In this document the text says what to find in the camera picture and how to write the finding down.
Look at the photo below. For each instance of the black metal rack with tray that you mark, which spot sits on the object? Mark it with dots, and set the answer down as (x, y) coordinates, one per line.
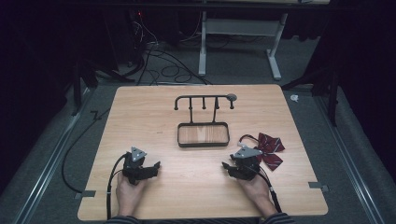
(203, 124)

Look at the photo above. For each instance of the white metal desk frame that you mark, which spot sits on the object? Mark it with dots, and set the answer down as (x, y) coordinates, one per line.
(239, 27)

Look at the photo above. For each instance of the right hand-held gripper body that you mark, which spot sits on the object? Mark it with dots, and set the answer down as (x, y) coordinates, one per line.
(247, 166)

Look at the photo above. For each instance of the person's right hand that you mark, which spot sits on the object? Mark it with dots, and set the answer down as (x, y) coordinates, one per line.
(258, 193)

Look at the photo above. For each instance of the metal floor rail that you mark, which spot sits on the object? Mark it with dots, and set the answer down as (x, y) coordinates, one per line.
(348, 168)
(53, 161)

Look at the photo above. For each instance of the crumpled white paper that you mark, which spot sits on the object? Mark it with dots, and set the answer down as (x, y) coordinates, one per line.
(294, 98)

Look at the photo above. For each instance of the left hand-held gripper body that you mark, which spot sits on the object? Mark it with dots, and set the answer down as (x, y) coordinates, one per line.
(134, 165)

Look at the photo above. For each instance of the person's left hand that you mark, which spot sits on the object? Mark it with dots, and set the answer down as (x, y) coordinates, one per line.
(128, 197)

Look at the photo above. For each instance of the grey tape piece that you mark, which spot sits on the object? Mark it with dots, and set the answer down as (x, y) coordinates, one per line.
(317, 186)
(85, 194)

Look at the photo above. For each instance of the red striped bow tie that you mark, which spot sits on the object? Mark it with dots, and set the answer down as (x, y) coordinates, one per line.
(271, 144)

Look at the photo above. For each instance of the black metal stand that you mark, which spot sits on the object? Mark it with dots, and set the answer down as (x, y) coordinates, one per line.
(333, 99)
(77, 90)

